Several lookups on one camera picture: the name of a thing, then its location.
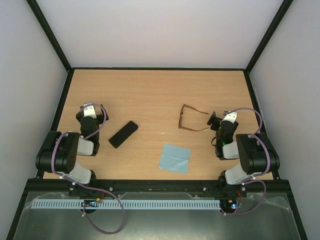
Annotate white slotted cable duct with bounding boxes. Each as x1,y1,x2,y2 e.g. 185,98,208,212
30,199,221,210

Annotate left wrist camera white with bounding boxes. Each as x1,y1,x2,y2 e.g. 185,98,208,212
80,102,97,119

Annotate light blue cleaning cloth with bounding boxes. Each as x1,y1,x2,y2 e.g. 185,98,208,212
158,144,191,174

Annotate left controller board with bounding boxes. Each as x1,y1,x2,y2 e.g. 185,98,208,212
80,198,104,208

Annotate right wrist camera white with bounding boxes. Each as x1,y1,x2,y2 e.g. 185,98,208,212
221,111,237,124

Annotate right controller board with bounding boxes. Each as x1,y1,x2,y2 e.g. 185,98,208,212
220,199,244,211

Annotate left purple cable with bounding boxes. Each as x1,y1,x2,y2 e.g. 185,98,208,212
50,102,126,235

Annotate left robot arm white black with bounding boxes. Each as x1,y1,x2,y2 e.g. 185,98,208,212
35,102,109,195

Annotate black aluminium frame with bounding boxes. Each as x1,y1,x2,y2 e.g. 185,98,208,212
7,0,307,240

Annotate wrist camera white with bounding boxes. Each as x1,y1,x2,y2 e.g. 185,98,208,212
221,111,237,124
80,102,97,119

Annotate brown sunglasses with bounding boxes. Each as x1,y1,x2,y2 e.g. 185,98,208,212
177,103,209,132

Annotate black sunglasses case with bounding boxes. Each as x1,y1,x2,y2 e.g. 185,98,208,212
108,120,139,149

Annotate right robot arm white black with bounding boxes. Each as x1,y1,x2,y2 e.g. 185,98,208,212
202,111,280,198

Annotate controller board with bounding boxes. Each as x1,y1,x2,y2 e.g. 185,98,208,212
80,198,104,208
220,199,244,211

